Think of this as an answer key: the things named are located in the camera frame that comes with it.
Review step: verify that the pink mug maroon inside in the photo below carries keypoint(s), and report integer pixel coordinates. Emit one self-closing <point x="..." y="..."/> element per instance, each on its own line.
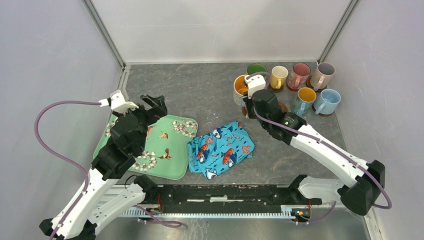
<point x="299" y="74"/>

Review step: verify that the blue shark print cloth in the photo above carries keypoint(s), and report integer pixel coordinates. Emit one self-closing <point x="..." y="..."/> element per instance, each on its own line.
<point x="219" y="150"/>

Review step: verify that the green inside floral mug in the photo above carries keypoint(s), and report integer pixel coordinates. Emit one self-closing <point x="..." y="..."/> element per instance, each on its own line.
<point x="255" y="68"/>

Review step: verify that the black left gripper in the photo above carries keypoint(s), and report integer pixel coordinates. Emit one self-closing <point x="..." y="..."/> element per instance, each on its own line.
<point x="159" y="108"/>

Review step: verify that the red round coaster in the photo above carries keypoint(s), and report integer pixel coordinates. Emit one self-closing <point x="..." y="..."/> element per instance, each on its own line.
<point x="293" y="89"/>

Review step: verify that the brown wooden coaster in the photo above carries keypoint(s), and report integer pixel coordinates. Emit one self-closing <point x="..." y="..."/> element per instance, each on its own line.
<point x="321" y="114"/>
<point x="308" y="84"/>
<point x="283" y="107"/>
<point x="244" y="112"/>

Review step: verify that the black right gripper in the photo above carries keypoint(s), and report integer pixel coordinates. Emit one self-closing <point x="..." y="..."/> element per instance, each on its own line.
<point x="248" y="103"/>

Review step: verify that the dark brown round coaster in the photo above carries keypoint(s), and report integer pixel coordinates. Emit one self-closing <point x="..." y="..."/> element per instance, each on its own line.
<point x="275" y="90"/>

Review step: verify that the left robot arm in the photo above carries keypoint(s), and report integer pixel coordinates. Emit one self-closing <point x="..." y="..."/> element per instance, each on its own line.
<point x="80" y="220"/>

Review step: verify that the light blue mug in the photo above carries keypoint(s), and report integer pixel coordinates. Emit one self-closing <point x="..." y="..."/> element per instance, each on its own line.
<point x="327" y="101"/>

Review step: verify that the yellow mug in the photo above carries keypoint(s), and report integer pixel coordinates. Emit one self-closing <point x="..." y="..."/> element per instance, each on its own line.
<point x="279" y="75"/>

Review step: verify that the green floral tray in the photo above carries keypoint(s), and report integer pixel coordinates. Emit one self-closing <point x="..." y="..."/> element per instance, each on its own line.
<point x="164" y="152"/>

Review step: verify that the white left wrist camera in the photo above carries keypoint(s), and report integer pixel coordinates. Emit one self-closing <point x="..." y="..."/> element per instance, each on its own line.
<point x="118" y="103"/>

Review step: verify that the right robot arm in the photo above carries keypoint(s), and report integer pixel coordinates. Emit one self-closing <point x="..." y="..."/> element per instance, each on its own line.
<point x="359" y="185"/>

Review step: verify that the small cup orange inside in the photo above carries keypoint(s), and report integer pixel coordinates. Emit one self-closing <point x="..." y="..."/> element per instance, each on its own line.
<point x="303" y="101"/>

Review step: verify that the floral cup orange inside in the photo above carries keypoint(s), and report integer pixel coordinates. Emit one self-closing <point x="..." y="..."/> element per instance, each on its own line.
<point x="239" y="88"/>

